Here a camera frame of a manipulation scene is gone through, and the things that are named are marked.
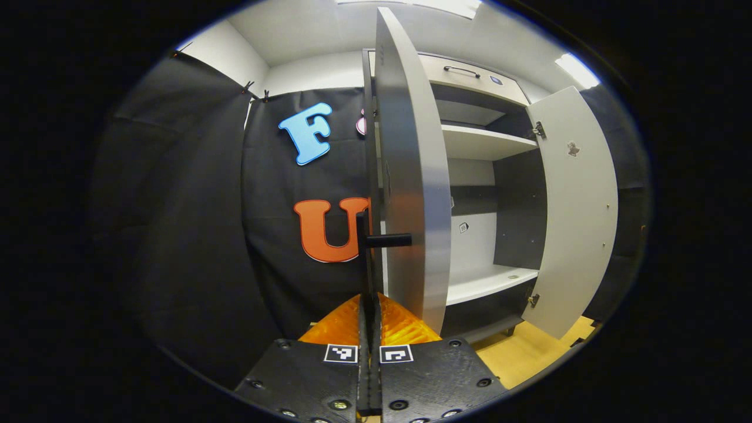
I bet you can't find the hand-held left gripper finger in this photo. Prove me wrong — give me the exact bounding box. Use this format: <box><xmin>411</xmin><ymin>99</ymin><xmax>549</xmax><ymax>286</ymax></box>
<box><xmin>370</xmin><ymin>292</ymin><xmax>508</xmax><ymax>423</ymax></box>
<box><xmin>235</xmin><ymin>293</ymin><xmax>371</xmax><ymax>423</ymax></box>

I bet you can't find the black door handle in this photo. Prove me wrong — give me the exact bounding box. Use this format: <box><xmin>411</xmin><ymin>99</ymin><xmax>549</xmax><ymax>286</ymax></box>
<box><xmin>355</xmin><ymin>210</ymin><xmax>414</xmax><ymax>306</ymax></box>

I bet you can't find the grey shoe cabinet door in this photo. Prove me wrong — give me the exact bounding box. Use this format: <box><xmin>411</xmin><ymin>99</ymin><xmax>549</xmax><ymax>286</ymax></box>
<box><xmin>521</xmin><ymin>86</ymin><xmax>619</xmax><ymax>341</ymax></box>
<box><xmin>372</xmin><ymin>7</ymin><xmax>452</xmax><ymax>336</ymax></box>

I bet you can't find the grey double-door shoe cabinet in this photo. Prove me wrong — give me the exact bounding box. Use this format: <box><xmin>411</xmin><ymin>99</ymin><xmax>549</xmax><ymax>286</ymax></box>
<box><xmin>361</xmin><ymin>7</ymin><xmax>619</xmax><ymax>348</ymax></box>

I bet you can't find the white cabinet shelf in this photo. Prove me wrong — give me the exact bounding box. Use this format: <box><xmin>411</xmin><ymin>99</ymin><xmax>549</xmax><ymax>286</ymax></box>
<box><xmin>445</xmin><ymin>264</ymin><xmax>539</xmax><ymax>307</ymax></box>
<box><xmin>441</xmin><ymin>123</ymin><xmax>539</xmax><ymax>162</ymax></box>

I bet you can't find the grey cabinet drawer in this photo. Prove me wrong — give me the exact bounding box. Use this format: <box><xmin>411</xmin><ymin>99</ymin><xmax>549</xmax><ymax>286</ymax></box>
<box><xmin>418</xmin><ymin>53</ymin><xmax>531</xmax><ymax>107</ymax></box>

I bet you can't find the black backdrop cloth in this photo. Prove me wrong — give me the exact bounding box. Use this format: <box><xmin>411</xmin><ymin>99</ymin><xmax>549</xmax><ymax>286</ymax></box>
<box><xmin>88</xmin><ymin>50</ymin><xmax>650</xmax><ymax>390</ymax></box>

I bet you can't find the small ceiling light panel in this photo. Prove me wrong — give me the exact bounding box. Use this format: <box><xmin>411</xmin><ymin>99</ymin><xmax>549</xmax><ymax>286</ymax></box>
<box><xmin>555</xmin><ymin>52</ymin><xmax>601</xmax><ymax>90</ymax></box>

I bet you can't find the large ceiling light panel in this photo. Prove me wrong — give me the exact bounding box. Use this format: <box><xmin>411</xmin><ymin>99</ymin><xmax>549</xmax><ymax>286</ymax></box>
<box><xmin>336</xmin><ymin>0</ymin><xmax>483</xmax><ymax>19</ymax></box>

